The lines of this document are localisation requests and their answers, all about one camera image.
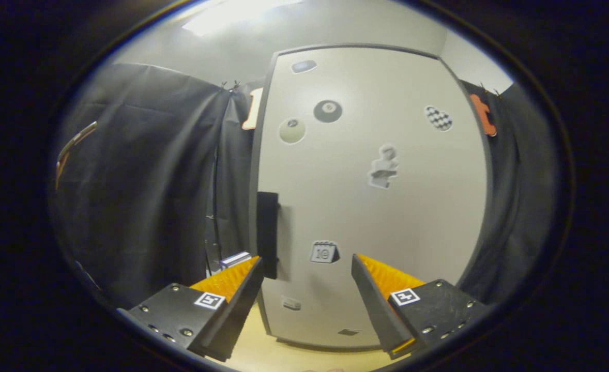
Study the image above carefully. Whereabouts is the black door handle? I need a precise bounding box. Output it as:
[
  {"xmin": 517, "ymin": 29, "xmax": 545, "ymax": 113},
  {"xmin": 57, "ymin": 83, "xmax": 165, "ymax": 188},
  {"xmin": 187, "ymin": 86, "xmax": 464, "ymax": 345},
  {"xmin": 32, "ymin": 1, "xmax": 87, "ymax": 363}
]
[{"xmin": 256, "ymin": 192, "xmax": 280, "ymax": 280}]

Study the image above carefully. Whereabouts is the dark grey cabinet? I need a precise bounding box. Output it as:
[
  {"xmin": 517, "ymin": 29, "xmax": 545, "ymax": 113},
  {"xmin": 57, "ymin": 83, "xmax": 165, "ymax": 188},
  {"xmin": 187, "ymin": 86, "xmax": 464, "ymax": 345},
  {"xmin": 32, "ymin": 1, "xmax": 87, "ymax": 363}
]
[{"xmin": 248, "ymin": 43, "xmax": 496, "ymax": 353}]

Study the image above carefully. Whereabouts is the black backdrop cloth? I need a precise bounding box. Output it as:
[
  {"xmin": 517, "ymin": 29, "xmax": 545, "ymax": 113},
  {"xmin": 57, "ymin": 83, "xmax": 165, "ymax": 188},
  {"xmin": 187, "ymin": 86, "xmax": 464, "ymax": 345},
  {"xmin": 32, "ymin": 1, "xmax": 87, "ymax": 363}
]
[{"xmin": 51, "ymin": 62, "xmax": 561, "ymax": 311}]

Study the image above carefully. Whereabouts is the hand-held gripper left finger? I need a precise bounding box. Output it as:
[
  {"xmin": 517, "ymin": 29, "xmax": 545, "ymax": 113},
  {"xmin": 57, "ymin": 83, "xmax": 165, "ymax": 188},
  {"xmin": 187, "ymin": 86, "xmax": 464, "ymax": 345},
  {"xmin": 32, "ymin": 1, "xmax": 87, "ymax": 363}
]
[{"xmin": 117, "ymin": 256, "xmax": 265, "ymax": 362}]

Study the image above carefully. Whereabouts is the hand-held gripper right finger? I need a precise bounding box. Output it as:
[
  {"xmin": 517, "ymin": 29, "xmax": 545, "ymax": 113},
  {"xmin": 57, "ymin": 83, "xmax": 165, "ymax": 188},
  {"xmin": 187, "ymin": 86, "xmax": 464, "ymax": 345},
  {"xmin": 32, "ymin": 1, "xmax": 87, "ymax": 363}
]
[{"xmin": 351, "ymin": 253, "xmax": 489, "ymax": 361}]

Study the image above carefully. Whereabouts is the black backdrop stand pole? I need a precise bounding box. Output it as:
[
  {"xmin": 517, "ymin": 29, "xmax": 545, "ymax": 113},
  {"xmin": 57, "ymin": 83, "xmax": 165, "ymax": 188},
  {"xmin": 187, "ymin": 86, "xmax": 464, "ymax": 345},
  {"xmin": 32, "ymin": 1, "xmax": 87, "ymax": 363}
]
[{"xmin": 205, "ymin": 150, "xmax": 221, "ymax": 274}]

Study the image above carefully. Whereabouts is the white spine book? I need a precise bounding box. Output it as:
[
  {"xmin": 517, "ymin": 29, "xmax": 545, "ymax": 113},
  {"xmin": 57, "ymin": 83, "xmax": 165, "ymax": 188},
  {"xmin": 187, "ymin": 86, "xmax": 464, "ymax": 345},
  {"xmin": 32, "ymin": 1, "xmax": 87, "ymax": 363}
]
[{"xmin": 221, "ymin": 251, "xmax": 252, "ymax": 269}]

